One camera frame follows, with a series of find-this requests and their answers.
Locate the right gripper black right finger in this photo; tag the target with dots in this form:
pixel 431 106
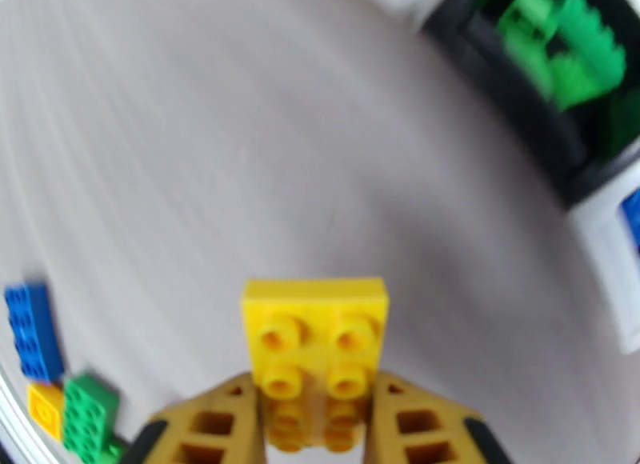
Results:
pixel 425 427

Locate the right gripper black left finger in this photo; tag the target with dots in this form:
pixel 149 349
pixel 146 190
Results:
pixel 210 427

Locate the small green lego brick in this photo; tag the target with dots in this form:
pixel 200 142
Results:
pixel 530 17
pixel 112 452

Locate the long green lego brick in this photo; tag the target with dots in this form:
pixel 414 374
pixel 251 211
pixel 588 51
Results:
pixel 585 62
pixel 90 412

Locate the long yellow lego brick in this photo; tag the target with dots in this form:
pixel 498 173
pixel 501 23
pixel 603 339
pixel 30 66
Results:
pixel 315 317

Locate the small yellow lego brick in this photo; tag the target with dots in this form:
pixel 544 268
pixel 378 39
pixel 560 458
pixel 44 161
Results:
pixel 44 410

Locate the long blue lego brick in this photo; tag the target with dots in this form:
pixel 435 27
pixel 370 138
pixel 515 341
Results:
pixel 32 327

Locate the small blue lego brick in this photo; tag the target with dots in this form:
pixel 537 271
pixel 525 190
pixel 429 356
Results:
pixel 632 222

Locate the white plastic bin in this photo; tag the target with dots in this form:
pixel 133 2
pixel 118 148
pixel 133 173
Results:
pixel 600 257

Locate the black plastic bin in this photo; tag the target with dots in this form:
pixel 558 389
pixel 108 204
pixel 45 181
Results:
pixel 525 112

